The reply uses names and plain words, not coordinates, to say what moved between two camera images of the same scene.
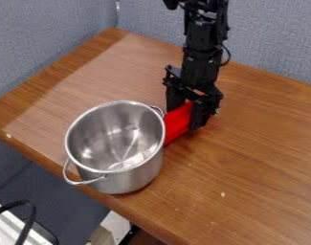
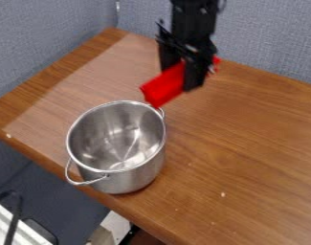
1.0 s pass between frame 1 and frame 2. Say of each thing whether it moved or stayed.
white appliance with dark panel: stayed
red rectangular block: moved
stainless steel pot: stayed
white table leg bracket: stayed
